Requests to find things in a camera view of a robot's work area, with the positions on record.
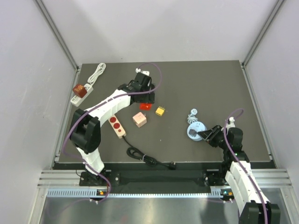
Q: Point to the beige strip with red sockets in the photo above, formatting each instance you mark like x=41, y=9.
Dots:
x=117, y=127

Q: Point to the pink cube deer adapter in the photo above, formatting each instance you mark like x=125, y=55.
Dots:
x=139, y=119

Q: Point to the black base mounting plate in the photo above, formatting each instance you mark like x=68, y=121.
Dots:
x=123, y=177

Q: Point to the white power strip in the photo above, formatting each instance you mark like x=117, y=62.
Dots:
x=76, y=101

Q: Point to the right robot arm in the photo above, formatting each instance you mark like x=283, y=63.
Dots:
x=235, y=171

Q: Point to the slotted cable duct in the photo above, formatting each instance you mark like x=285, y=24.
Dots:
x=97, y=193

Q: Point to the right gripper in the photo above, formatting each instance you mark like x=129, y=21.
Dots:
x=216, y=130

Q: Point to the orange red cube socket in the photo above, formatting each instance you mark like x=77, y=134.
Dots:
x=145, y=106

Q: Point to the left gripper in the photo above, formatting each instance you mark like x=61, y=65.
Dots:
x=149, y=98

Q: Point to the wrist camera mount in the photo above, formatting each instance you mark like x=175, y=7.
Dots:
x=145, y=72
x=230, y=123

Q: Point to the gold USB charger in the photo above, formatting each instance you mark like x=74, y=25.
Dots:
x=160, y=111

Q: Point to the light blue round socket base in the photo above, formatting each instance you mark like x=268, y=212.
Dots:
x=193, y=129

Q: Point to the dark red cube adapter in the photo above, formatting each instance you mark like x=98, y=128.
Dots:
x=79, y=90

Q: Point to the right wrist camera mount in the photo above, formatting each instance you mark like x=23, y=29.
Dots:
x=230, y=123

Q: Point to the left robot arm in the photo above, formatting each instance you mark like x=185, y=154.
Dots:
x=86, y=124

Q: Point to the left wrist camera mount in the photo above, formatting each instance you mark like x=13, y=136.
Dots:
x=145, y=72

